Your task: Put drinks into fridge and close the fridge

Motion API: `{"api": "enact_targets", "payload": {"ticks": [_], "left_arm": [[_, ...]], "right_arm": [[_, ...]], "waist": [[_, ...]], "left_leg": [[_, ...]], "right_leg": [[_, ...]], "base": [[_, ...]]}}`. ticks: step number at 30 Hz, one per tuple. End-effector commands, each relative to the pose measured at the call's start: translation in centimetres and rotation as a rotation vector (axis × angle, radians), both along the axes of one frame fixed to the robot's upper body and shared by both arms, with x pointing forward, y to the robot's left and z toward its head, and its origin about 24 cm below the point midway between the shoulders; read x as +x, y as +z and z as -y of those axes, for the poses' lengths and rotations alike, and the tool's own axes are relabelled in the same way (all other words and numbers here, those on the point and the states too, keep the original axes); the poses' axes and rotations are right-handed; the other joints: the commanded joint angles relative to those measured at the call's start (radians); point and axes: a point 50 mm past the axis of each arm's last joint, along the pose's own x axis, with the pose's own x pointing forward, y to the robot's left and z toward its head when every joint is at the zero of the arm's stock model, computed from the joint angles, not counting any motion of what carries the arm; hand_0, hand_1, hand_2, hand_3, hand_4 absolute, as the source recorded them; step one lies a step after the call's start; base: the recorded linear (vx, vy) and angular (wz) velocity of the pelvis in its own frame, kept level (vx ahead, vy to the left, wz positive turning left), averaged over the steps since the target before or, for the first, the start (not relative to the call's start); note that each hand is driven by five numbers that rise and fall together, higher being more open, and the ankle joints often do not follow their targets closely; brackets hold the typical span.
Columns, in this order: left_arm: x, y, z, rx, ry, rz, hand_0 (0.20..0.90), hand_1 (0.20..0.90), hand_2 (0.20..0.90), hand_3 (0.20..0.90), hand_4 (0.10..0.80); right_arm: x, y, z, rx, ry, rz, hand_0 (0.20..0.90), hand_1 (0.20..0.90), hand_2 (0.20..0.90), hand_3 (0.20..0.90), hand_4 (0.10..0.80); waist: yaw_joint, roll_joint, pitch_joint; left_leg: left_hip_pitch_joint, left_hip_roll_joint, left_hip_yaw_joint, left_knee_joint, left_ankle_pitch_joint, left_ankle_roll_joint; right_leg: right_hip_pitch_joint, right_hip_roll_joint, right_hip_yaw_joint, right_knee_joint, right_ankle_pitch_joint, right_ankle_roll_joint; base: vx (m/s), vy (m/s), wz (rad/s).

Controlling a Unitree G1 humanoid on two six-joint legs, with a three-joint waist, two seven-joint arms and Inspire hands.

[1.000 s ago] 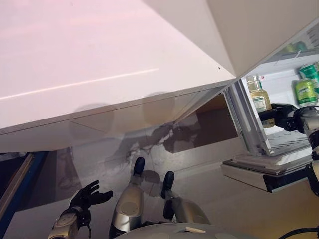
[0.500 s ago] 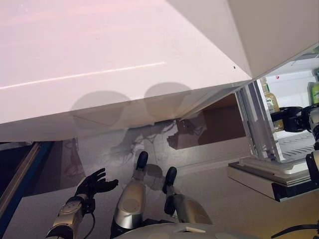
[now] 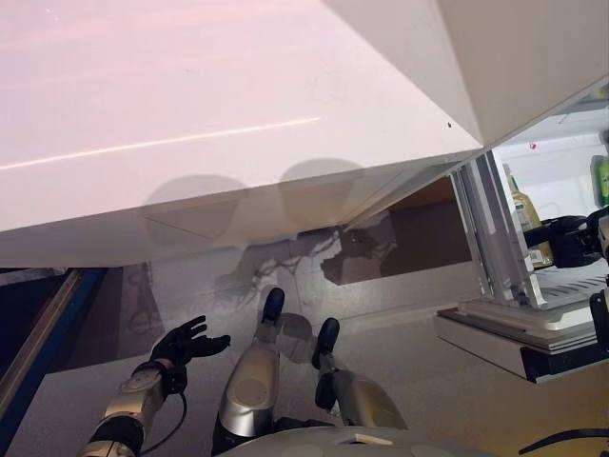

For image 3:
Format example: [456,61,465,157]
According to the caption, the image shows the tall white cabinet panel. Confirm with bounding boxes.
[323,0,609,148]

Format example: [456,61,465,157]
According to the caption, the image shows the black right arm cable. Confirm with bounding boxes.
[517,427,609,457]

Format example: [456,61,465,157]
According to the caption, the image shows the white fridge drawer steel front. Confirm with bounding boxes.
[435,80,609,386]

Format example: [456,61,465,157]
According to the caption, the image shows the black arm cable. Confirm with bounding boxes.
[517,427,609,457]
[140,389,189,456]

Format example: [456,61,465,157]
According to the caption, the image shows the silver robot torso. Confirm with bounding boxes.
[211,417,499,457]

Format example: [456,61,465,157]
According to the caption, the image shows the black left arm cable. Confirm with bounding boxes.
[140,389,189,456]

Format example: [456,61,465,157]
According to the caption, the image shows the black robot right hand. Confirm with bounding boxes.
[522,207,609,268]

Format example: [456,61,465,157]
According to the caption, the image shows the silver robot left leg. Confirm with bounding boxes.
[210,286,286,442]

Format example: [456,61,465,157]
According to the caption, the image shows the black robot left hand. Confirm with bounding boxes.
[148,314,232,378]

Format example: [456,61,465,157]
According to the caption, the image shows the green drink can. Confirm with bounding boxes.
[589,154,609,210]

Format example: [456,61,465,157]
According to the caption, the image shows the white low counter cabinet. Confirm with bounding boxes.
[0,0,489,377]

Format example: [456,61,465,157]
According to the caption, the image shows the yellow tea bottle white cap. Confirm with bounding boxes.
[502,163,556,267]

